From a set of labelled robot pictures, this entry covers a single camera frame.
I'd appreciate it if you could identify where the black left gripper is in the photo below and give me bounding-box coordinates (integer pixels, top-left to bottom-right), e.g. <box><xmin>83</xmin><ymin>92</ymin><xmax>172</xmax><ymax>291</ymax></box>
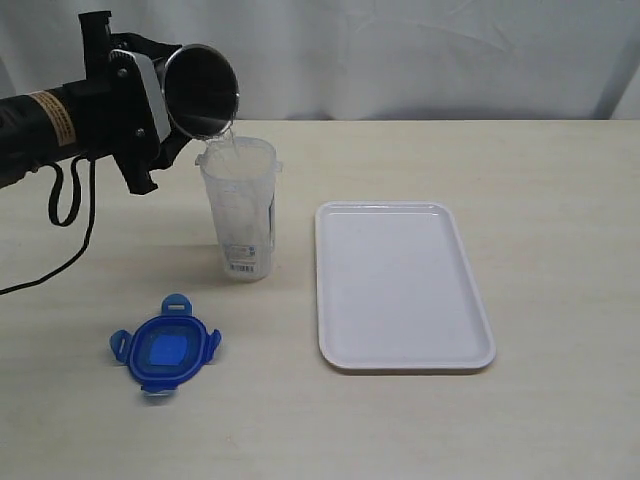
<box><xmin>63</xmin><ymin>10</ymin><xmax>180</xmax><ymax>195</ymax></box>

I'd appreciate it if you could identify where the stainless steel cup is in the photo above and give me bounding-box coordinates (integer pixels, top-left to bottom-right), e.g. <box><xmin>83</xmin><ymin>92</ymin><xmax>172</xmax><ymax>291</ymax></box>
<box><xmin>161</xmin><ymin>44</ymin><xmax>239</xmax><ymax>140</ymax></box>

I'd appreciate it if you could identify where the clear tall plastic container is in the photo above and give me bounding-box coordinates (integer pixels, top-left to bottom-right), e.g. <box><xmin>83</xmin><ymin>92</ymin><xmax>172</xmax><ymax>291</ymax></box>
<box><xmin>196</xmin><ymin>136</ymin><xmax>281</xmax><ymax>282</ymax></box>

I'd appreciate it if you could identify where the blue container lid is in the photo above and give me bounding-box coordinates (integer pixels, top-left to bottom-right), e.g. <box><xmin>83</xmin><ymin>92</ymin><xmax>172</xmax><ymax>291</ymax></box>
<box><xmin>109</xmin><ymin>293</ymin><xmax>222</xmax><ymax>396</ymax></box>

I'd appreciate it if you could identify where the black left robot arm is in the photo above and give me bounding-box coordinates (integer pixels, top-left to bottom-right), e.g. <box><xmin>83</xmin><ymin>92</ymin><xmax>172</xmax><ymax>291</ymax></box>
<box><xmin>1</xmin><ymin>11</ymin><xmax>184</xmax><ymax>195</ymax></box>

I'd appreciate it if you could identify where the white backdrop curtain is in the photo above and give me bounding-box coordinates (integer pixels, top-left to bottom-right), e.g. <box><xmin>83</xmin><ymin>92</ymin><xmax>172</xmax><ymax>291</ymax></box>
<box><xmin>1</xmin><ymin>1</ymin><xmax>639</xmax><ymax>120</ymax></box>

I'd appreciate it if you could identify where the white plastic tray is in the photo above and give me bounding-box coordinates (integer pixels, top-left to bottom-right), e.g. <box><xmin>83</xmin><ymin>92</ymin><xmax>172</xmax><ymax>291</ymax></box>
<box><xmin>315</xmin><ymin>201</ymin><xmax>497</xmax><ymax>373</ymax></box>

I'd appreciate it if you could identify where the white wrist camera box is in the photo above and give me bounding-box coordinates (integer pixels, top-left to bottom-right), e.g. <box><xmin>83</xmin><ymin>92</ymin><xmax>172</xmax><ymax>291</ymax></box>
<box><xmin>109</xmin><ymin>48</ymin><xmax>171</xmax><ymax>142</ymax></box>

